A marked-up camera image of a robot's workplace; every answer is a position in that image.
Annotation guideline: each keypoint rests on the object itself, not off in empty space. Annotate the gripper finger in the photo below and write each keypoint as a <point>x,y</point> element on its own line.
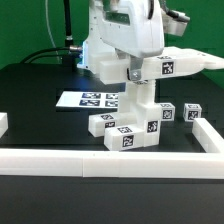
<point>134,70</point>

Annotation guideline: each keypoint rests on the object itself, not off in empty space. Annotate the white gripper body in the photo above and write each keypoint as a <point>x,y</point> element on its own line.
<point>133,26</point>

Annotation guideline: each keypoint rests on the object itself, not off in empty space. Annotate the white chair seat part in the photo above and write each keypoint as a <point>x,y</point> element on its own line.
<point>139,99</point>

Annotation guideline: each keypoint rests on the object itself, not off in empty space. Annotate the white chair back part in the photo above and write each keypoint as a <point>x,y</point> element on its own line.
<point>173,62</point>

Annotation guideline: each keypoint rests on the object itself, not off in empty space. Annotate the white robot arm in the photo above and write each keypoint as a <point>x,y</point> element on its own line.
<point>96,51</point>

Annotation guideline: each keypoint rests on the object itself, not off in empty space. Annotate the white marker sheet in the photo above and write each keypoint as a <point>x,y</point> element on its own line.
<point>75,99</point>

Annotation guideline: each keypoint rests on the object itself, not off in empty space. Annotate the white U-shaped fence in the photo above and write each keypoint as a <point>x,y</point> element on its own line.
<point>206,165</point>

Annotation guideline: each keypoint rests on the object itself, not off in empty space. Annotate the white block at left edge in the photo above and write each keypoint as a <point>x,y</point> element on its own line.
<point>3,123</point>

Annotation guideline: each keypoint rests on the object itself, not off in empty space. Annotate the black vertical cable post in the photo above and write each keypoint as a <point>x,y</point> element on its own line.
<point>68,31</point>

